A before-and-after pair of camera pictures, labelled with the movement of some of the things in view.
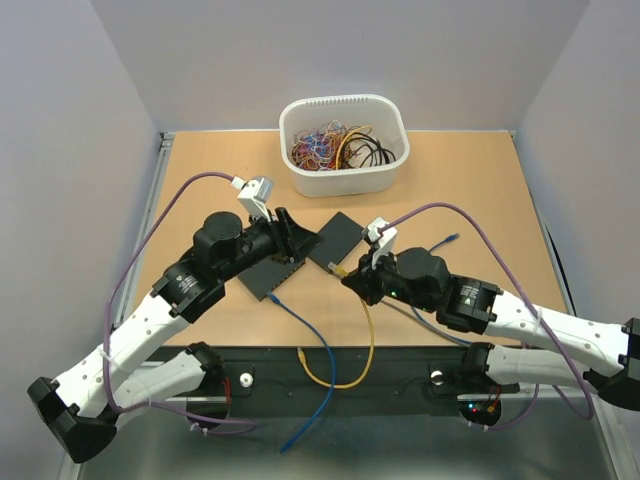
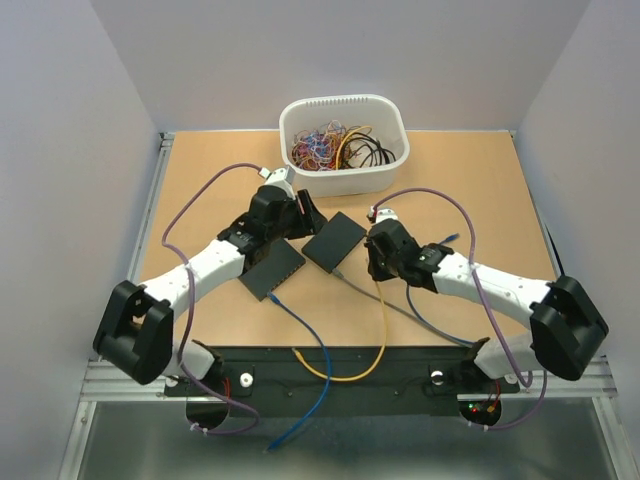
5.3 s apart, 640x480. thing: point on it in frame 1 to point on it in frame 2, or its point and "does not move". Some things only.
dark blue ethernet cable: [447, 239] does not move
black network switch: [338, 236] does not move
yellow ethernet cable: [335, 269] to [308, 370]
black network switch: [269, 275] does not move
